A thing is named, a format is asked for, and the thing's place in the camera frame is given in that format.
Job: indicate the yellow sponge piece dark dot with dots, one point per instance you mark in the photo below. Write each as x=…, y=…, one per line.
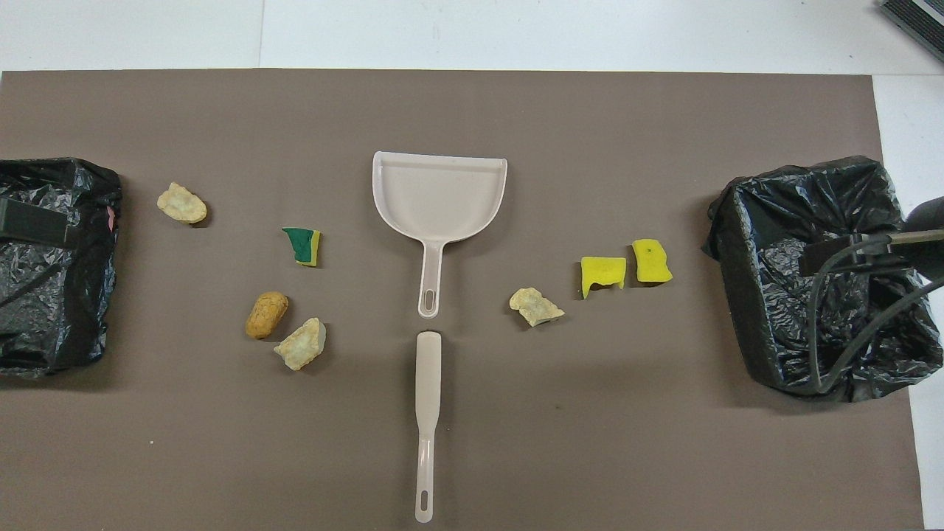
x=651, y=260

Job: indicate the brown table mat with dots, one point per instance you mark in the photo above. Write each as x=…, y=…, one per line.
x=516, y=110

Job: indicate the green and yellow sponge piece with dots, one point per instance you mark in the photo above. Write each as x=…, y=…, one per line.
x=302, y=247

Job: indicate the pale yellow foam chunk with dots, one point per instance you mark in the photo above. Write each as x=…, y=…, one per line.
x=181, y=203

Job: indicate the beige plastic dustpan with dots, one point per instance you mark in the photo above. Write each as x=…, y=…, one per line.
x=439, y=199

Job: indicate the black bag lined bin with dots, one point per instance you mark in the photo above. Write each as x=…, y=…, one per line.
x=870, y=192
x=44, y=310

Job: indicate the yellow notched sponge piece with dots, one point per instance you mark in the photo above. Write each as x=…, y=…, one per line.
x=603, y=269

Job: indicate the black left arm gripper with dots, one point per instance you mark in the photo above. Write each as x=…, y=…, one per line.
x=21, y=220

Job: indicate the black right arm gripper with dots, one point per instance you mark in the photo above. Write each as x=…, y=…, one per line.
x=866, y=254

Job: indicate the pale greenish foam chunk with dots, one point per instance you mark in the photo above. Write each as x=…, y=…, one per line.
x=301, y=344

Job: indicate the beige hand brush black bristles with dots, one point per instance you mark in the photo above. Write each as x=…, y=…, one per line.
x=428, y=369

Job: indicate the orange brown foam chunk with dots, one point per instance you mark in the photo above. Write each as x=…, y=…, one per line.
x=266, y=314

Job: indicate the dark ribbed box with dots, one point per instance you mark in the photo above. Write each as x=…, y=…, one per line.
x=918, y=15

